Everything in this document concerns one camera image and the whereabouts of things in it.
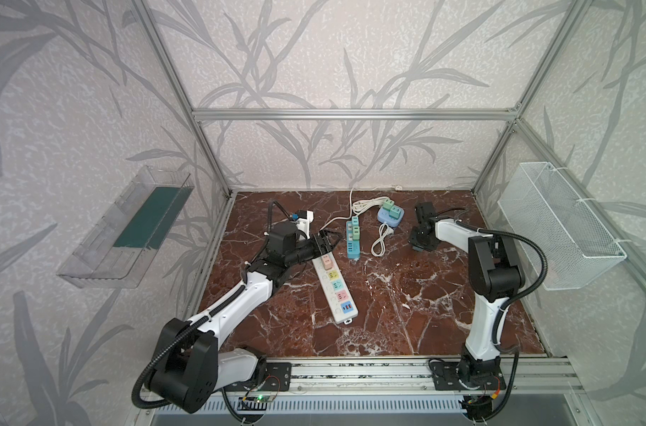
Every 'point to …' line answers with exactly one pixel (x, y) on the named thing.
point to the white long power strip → (338, 297)
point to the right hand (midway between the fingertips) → (416, 234)
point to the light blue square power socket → (383, 216)
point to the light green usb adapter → (388, 204)
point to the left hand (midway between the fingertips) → (340, 232)
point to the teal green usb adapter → (395, 211)
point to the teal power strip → (352, 245)
